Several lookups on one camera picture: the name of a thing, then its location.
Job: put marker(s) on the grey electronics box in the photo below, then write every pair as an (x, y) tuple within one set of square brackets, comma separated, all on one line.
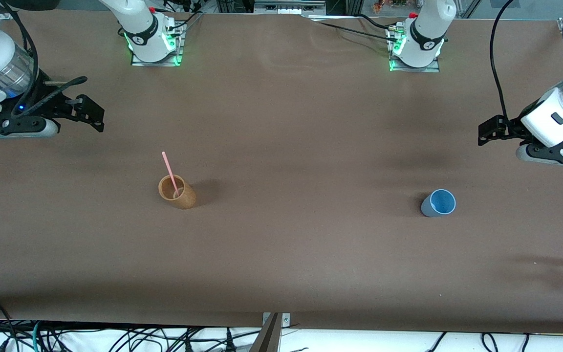
[(289, 6)]

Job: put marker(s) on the dark wedge-shaped stand leg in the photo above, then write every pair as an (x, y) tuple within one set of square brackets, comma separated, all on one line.
[(268, 337)]

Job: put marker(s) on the pink chopstick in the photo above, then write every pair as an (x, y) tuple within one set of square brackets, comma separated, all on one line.
[(169, 171)]

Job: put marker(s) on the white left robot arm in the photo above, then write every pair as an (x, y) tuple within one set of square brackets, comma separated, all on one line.
[(428, 29)]

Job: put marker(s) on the metal table bracket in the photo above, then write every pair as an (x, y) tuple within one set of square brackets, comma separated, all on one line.
[(285, 320)]

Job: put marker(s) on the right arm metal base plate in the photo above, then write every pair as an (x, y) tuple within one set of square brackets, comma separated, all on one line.
[(176, 46)]

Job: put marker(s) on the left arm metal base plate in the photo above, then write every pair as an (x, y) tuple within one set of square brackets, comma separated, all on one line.
[(435, 67)]

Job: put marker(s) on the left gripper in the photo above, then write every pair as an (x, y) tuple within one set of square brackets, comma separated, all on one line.
[(512, 128)]

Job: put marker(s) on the blue cup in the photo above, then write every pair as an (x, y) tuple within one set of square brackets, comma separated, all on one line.
[(439, 203)]

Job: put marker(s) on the brown wooden cup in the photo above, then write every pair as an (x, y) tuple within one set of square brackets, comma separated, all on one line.
[(184, 198)]

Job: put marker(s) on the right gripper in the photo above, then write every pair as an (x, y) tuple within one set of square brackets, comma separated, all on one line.
[(50, 102)]

